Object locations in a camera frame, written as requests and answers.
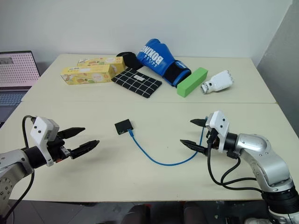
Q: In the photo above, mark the green foam block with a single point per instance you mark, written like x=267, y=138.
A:
x=191, y=81

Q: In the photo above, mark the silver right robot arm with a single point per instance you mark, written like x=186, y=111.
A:
x=264, y=156

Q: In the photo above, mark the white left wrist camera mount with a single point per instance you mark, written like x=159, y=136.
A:
x=40, y=127

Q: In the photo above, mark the open laptop computer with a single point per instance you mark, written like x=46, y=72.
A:
x=16, y=67

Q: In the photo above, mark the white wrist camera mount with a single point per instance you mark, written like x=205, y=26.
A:
x=219, y=123
x=40, y=127

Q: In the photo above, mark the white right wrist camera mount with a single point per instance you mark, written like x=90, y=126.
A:
x=219, y=123

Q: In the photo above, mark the blue boxing glove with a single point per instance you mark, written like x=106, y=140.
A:
x=153, y=56

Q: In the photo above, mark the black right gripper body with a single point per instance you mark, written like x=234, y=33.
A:
x=212, y=137

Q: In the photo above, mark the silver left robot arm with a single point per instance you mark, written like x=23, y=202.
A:
x=14, y=158

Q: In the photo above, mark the yellow printed carton box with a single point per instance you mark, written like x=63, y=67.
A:
x=102, y=61
x=86, y=74

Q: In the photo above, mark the dark rounded shape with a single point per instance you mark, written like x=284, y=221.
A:
x=139, y=213

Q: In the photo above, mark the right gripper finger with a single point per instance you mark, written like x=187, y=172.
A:
x=194, y=145
x=199, y=122

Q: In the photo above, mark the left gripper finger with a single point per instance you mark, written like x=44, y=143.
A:
x=72, y=132
x=85, y=148

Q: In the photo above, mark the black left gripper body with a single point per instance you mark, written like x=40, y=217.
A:
x=57, y=146

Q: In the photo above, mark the small black adapter box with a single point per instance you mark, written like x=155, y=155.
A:
x=123, y=127

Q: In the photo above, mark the black white-grid cloth pouch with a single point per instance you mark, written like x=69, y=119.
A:
x=136, y=82

